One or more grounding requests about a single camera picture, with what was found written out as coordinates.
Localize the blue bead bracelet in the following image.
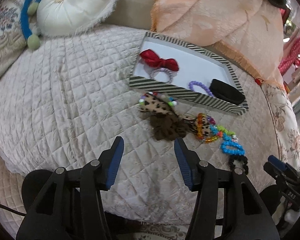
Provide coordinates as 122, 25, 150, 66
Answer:
220, 140, 246, 156

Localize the black scrunchie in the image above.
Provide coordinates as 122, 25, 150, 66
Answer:
228, 155, 249, 175

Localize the green blue star bracelet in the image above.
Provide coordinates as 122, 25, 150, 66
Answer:
206, 115, 240, 143

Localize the orange amber bead bracelet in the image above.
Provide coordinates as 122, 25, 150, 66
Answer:
196, 112, 223, 144

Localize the purple bead bracelet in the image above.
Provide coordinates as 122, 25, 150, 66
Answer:
188, 80, 215, 98

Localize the leopard print hair bow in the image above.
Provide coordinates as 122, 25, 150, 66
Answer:
139, 92, 212, 141

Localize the lilac spiral hair tie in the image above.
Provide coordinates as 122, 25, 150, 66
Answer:
149, 66, 175, 84

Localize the red satin hair bow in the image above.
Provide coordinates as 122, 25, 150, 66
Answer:
139, 49, 179, 72

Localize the floral cream bed cover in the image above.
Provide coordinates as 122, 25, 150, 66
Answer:
261, 83, 300, 171

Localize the small red tag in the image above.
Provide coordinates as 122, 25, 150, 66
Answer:
255, 79, 263, 86

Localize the hanging clothes rack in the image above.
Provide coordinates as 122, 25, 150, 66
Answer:
278, 7, 300, 76

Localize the cream quilted bedspread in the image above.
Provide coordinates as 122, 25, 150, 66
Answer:
0, 24, 281, 238

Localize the peach fringed blanket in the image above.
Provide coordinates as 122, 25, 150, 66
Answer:
151, 0, 283, 88

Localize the embroidered floral square pillow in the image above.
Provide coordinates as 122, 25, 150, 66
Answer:
0, 0, 26, 78

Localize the white round satin cushion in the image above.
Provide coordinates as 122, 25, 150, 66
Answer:
37, 0, 118, 37

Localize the green blue plush toy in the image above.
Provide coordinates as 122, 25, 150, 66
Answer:
20, 0, 41, 50

